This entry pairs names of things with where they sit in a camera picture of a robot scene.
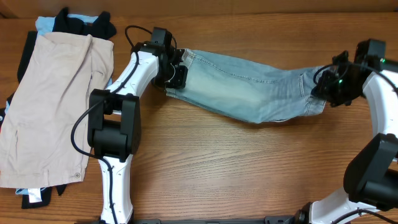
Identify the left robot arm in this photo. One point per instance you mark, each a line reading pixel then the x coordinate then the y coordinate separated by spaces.
pixel 114 117

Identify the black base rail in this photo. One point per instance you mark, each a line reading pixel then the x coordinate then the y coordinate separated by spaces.
pixel 286 219

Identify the beige khaki shorts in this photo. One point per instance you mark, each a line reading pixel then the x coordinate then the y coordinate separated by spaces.
pixel 56 109

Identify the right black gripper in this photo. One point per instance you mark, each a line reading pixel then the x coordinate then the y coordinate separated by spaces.
pixel 322 91

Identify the black garment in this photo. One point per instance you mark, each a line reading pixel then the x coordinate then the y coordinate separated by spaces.
pixel 98 26

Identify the light blue denim shorts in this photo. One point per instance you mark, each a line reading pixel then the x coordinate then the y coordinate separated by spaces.
pixel 247 90

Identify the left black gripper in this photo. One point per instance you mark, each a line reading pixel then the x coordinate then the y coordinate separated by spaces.
pixel 178 81

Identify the light blue shirt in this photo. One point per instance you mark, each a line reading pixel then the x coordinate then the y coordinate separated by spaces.
pixel 46 25

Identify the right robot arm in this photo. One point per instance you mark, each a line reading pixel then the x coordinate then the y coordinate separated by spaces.
pixel 369 185

